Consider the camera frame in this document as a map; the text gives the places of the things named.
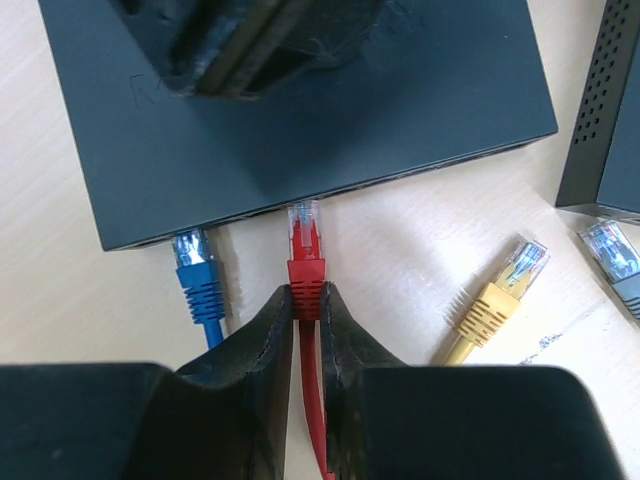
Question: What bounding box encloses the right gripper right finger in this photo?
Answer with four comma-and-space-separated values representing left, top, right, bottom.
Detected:
320, 283, 623, 479

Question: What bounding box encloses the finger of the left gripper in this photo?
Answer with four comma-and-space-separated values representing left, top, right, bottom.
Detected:
114, 0, 417, 100

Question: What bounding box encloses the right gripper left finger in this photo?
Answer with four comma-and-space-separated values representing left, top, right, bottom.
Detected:
1, 286, 293, 479

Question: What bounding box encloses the blue ethernet cable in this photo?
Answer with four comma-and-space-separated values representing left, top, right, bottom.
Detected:
171, 227, 229, 351

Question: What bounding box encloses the black network switch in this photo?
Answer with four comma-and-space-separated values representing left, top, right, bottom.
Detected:
40, 1, 557, 251
555, 1, 639, 224

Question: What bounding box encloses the yellow ethernet cable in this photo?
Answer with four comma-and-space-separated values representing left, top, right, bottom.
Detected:
432, 232, 552, 367

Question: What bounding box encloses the red ethernet cable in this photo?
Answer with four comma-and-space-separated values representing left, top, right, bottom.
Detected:
287, 198, 331, 476

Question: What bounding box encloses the grey ethernet cable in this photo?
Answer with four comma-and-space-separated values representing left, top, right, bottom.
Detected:
575, 218, 640, 321

